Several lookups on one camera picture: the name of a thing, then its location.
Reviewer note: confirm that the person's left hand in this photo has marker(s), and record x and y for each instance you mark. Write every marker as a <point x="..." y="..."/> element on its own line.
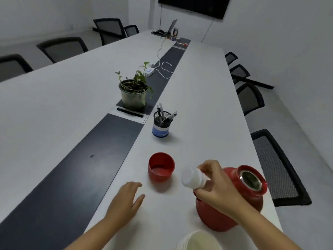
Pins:
<point x="122" y="208"/>

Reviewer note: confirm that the person's right hand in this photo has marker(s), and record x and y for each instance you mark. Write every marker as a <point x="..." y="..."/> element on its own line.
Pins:
<point x="223" y="197"/>

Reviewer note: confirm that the red thermos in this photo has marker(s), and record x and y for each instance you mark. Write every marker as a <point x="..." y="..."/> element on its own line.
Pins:
<point x="213" y="218"/>

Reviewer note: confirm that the white thermos stopper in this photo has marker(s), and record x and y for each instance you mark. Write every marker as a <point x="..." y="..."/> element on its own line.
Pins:
<point x="191" y="178"/>

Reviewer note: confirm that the red thermos lid cup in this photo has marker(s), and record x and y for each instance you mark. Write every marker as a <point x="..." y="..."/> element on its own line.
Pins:
<point x="161" y="177"/>

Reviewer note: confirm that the stack of white paper cups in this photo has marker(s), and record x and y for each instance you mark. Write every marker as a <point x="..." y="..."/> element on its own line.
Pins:
<point x="200" y="242"/>

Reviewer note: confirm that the person's left forearm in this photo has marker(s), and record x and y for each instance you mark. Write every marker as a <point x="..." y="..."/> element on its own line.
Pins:
<point x="93" y="239"/>

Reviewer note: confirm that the white conference table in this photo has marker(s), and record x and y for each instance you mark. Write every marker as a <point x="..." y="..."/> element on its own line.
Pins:
<point x="208" y="101"/>

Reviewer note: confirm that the black mesh office chair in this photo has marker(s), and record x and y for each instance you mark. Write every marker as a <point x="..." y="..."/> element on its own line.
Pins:
<point x="131" y="31"/>
<point x="110" y="28"/>
<point x="231" y="59"/>
<point x="251" y="100"/>
<point x="239" y="72"/>
<point x="13" y="67"/>
<point x="63" y="49"/>
<point x="275" y="166"/>

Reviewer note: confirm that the black mesh pen holder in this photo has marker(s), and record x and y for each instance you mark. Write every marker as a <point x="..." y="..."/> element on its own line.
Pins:
<point x="160" y="131"/>

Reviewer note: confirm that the silver utility knife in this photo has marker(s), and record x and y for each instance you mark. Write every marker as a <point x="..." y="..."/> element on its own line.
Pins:
<point x="171" y="116"/>

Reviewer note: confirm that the black white marker pen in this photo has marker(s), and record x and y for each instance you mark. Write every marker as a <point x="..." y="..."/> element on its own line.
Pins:
<point x="161" y="110"/>

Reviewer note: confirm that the potted green plant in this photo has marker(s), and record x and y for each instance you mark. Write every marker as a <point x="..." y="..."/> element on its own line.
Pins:
<point x="132" y="100"/>

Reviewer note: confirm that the white power strip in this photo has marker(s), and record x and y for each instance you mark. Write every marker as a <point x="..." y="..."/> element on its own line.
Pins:
<point x="150" y="72"/>

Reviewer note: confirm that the dark glass jar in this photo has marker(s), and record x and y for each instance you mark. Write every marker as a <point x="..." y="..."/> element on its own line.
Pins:
<point x="176" y="31"/>

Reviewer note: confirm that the grey laptop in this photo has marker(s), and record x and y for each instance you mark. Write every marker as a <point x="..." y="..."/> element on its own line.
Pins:
<point x="172" y="26"/>

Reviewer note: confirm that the black wall television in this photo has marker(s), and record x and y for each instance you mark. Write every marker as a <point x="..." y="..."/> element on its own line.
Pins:
<point x="195" y="6"/>

